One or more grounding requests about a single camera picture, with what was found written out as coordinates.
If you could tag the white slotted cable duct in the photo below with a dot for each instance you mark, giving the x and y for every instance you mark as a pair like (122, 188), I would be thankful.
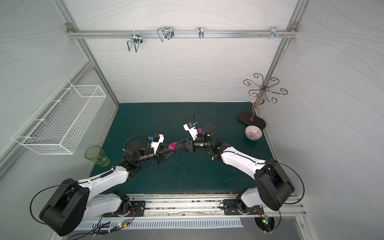
(202, 223)

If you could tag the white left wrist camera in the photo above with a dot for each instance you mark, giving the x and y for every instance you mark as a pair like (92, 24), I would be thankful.
(155, 141)

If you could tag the aluminium top crossbar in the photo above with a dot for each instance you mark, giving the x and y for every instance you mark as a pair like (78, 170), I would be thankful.
(73, 33)

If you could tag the metal double hook left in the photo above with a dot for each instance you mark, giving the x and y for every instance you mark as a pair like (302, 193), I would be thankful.
(135, 42)

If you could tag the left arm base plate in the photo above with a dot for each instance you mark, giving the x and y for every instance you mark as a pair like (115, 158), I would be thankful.
(138, 207)

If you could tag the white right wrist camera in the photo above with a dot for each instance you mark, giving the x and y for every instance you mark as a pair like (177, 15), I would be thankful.
(191, 128)

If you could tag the metal hook tree stand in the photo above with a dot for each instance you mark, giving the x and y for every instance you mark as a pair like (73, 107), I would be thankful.
(260, 94)

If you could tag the green table mat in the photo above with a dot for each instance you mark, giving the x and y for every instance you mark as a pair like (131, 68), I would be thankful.
(183, 172)

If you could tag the small metal hook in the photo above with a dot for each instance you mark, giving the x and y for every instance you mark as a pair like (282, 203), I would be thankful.
(201, 32)

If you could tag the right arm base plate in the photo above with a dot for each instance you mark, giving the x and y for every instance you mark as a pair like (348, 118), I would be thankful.
(232, 207)

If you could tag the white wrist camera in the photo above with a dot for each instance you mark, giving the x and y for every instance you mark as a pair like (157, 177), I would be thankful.
(191, 128)
(155, 141)

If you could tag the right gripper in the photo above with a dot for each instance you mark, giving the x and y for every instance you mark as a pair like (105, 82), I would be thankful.
(190, 145)

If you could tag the metal double hook middle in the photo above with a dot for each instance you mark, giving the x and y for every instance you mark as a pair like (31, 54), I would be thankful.
(165, 33)

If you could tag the metal hook right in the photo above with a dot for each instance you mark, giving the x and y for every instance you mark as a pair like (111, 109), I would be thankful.
(273, 34)

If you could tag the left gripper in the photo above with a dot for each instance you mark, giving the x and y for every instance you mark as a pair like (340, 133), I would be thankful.
(159, 153)

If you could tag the pink patterned bowl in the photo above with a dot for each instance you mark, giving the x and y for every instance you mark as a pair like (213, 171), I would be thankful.
(253, 133)

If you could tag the metal double hook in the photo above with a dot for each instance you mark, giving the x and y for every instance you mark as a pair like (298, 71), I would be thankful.
(165, 33)
(135, 42)

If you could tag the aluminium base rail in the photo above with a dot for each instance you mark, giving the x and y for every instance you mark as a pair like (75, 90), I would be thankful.
(182, 206)

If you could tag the white wire basket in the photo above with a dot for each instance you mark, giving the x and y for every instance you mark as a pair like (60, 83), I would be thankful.
(59, 124)

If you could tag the green plastic cup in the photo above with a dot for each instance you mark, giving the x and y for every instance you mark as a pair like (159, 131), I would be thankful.
(96, 155)

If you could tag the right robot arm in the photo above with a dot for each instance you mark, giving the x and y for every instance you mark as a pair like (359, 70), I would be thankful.
(273, 186)

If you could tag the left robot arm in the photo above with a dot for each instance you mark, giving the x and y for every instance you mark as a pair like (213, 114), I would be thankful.
(74, 202)

